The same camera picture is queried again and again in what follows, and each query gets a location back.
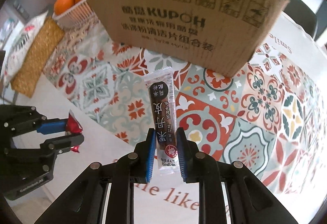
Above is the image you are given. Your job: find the red snack packet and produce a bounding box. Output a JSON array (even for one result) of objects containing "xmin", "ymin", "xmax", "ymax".
[{"xmin": 65, "ymin": 110, "xmax": 84, "ymax": 153}]

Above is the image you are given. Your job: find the dark fruit leather packet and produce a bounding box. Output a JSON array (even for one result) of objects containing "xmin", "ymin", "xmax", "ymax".
[{"xmin": 143, "ymin": 67, "xmax": 179, "ymax": 175}]

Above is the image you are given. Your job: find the floral tissue cover cloth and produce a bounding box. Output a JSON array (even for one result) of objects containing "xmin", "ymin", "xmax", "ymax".
[{"xmin": 3, "ymin": 11, "xmax": 48, "ymax": 86}]

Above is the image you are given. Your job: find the patterned tile table runner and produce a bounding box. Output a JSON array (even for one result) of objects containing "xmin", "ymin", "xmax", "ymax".
[{"xmin": 44, "ymin": 16, "xmax": 326, "ymax": 194}]

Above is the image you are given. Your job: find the yellow woven tissue box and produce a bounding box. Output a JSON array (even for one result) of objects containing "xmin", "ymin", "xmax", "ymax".
[{"xmin": 11, "ymin": 17, "xmax": 65, "ymax": 98}]

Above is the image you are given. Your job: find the white plastic fruit basket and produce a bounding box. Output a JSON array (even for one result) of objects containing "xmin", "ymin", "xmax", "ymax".
[{"xmin": 52, "ymin": 0, "xmax": 95, "ymax": 29}]

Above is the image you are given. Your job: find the brown cardboard box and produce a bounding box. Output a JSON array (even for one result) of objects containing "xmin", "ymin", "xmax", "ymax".
[{"xmin": 87, "ymin": 0, "xmax": 289, "ymax": 77}]

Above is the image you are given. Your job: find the grey dining chair right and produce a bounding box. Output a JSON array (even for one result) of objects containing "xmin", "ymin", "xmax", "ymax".
[{"xmin": 284, "ymin": 0, "xmax": 318, "ymax": 38}]

